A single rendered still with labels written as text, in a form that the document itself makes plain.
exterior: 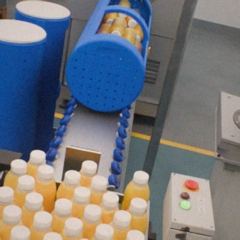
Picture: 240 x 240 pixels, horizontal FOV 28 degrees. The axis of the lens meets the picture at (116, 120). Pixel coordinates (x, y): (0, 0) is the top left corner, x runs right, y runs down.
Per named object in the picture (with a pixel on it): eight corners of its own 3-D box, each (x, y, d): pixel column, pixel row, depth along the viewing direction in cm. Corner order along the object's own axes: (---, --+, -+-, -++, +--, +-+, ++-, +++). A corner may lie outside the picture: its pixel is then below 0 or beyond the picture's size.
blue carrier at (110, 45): (146, 43, 259) (156, -10, 245) (136, 119, 181) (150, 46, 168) (93, 34, 259) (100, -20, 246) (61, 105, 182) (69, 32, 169)
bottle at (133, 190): (143, 225, 137) (156, 178, 129) (135, 240, 132) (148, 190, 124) (121, 217, 139) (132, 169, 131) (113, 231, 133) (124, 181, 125)
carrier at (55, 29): (28, 171, 277) (61, 154, 299) (45, 23, 236) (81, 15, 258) (-7, 150, 290) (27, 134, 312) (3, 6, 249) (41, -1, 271)
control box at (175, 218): (199, 209, 132) (209, 178, 127) (203, 262, 114) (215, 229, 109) (163, 202, 132) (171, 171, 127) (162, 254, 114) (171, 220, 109)
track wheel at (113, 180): (114, 170, 143) (108, 172, 144) (112, 179, 139) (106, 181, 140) (121, 181, 145) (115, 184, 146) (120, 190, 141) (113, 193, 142)
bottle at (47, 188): (56, 226, 131) (64, 176, 123) (37, 237, 126) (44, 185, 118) (39, 213, 134) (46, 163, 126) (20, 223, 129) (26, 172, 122)
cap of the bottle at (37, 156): (27, 159, 127) (27, 154, 126) (36, 154, 130) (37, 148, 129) (38, 165, 125) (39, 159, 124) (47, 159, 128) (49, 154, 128)
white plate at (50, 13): (45, 20, 236) (45, 23, 237) (80, 13, 258) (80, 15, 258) (4, 4, 248) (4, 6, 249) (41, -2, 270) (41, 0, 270)
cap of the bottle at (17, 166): (9, 172, 120) (9, 166, 120) (12, 164, 124) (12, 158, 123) (25, 174, 121) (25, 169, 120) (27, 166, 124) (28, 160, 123)
